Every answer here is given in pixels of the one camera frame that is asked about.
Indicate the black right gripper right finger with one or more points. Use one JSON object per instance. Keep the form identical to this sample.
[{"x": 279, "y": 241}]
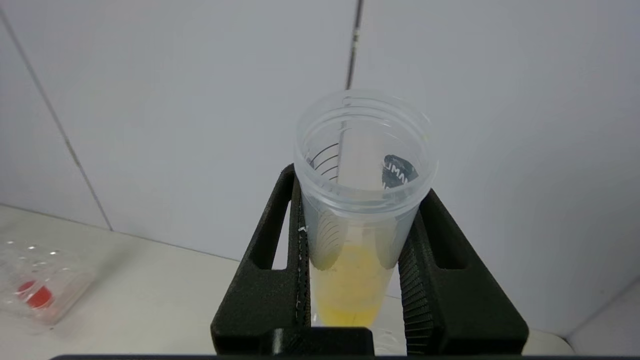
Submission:
[{"x": 460, "y": 310}]

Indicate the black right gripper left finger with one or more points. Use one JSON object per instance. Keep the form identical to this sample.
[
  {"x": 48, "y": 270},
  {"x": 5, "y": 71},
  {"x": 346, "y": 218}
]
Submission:
[{"x": 260, "y": 310}]

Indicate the yellow pigment test tube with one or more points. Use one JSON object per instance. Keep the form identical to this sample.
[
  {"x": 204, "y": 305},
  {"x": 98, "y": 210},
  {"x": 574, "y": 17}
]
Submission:
[{"x": 357, "y": 280}]

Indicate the clear acrylic test tube rack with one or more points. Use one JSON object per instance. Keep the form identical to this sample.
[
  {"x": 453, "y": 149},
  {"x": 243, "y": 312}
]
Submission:
[{"x": 55, "y": 280}]

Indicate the white-labelled red pigment test tube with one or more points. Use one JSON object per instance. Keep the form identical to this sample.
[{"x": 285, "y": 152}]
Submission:
[{"x": 37, "y": 296}]

